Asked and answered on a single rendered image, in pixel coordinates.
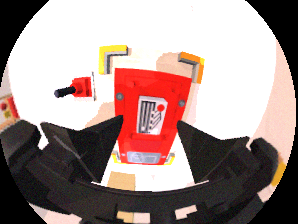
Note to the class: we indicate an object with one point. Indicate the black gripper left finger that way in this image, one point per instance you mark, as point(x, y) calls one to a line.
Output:
point(93, 146)

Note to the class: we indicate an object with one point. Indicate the grey rectangular block with notch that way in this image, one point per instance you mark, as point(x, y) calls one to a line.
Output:
point(151, 113)

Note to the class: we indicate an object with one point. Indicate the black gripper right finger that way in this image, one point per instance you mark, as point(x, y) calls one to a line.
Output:
point(203, 151)

